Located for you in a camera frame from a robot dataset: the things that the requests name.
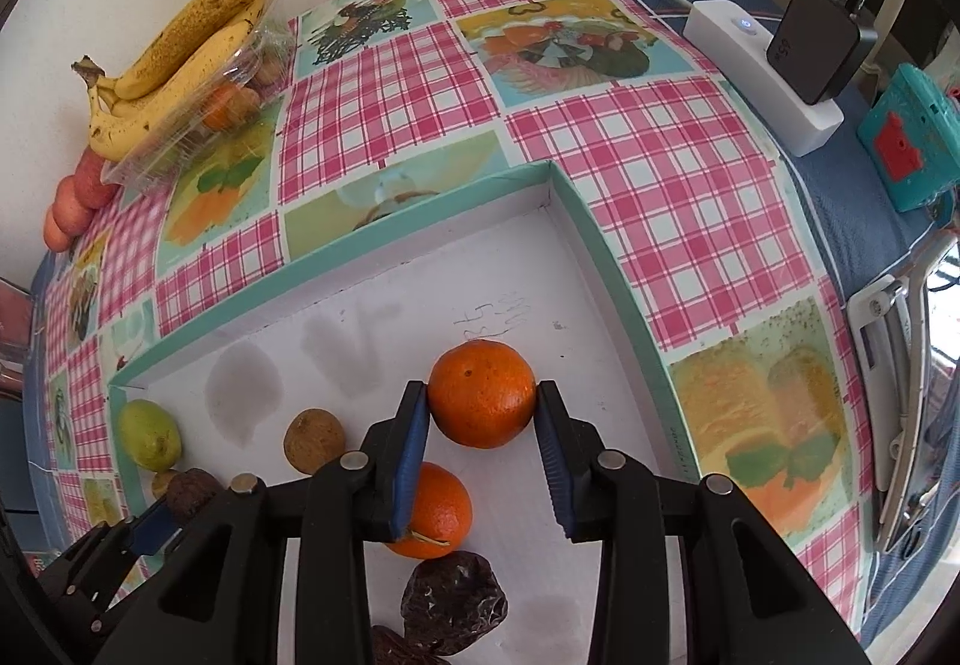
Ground dark dried date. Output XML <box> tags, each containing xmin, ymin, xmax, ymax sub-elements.
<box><xmin>400</xmin><ymin>551</ymin><xmax>509</xmax><ymax>657</ymax></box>
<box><xmin>164</xmin><ymin>468</ymin><xmax>223</xmax><ymax>527</ymax></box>

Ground small beige nut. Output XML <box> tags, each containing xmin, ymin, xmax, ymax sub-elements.
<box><xmin>151</xmin><ymin>470</ymin><xmax>179</xmax><ymax>501</ymax></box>

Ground brown round fruit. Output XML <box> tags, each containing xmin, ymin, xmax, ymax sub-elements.
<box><xmin>283</xmin><ymin>408</ymin><xmax>347</xmax><ymax>475</ymax></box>

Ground orange tangerine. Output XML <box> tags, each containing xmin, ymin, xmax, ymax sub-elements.
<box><xmin>427</xmin><ymin>340</ymin><xmax>537</xmax><ymax>450</ymax></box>
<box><xmin>386</xmin><ymin>462</ymin><xmax>473</xmax><ymax>561</ymax></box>

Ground pink flower bouquet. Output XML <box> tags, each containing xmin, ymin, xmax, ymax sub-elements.
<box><xmin>0</xmin><ymin>278</ymin><xmax>34</xmax><ymax>399</ymax></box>

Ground white metal clip tool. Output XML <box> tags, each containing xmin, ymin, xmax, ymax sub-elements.
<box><xmin>846</xmin><ymin>231</ymin><xmax>957</xmax><ymax>553</ymax></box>

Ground red apple left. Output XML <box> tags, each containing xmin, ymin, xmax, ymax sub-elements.
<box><xmin>43</xmin><ymin>208</ymin><xmax>71</xmax><ymax>254</ymax></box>

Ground red apple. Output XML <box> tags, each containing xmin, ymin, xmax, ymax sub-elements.
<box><xmin>73</xmin><ymin>148</ymin><xmax>119</xmax><ymax>211</ymax></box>
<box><xmin>52</xmin><ymin>176</ymin><xmax>93</xmax><ymax>238</ymax></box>
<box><xmin>43</xmin><ymin>208</ymin><xmax>71</xmax><ymax>254</ymax></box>

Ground red apple middle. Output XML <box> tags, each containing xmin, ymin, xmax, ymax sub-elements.
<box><xmin>52</xmin><ymin>176</ymin><xmax>93</xmax><ymax>238</ymax></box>

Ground blue plaid tablecloth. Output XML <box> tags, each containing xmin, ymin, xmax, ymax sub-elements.
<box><xmin>641</xmin><ymin>0</ymin><xmax>958</xmax><ymax>663</ymax></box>

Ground teal white tray box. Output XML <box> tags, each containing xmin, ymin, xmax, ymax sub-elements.
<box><xmin>107</xmin><ymin>161</ymin><xmax>682</xmax><ymax>663</ymax></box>

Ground red apple right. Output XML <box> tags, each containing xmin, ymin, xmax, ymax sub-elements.
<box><xmin>73</xmin><ymin>148</ymin><xmax>119</xmax><ymax>211</ymax></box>

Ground teal toy box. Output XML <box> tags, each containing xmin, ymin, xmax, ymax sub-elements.
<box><xmin>857</xmin><ymin>64</ymin><xmax>958</xmax><ymax>213</ymax></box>

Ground yellow banana bunch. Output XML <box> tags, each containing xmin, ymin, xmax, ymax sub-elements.
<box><xmin>71</xmin><ymin>0</ymin><xmax>268</xmax><ymax>163</ymax></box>

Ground clear plastic container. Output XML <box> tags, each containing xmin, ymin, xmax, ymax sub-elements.
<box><xmin>73</xmin><ymin>0</ymin><xmax>296</xmax><ymax>192</ymax></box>

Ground pink checkered fruit tablecloth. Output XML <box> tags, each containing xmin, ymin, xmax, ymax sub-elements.
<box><xmin>37</xmin><ymin>0</ymin><xmax>871</xmax><ymax>624</ymax></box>

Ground white power strip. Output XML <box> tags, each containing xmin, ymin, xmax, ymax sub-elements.
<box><xmin>683</xmin><ymin>0</ymin><xmax>844</xmax><ymax>158</ymax></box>

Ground black power adapter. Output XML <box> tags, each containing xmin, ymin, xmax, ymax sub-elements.
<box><xmin>766</xmin><ymin>0</ymin><xmax>877</xmax><ymax>106</ymax></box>

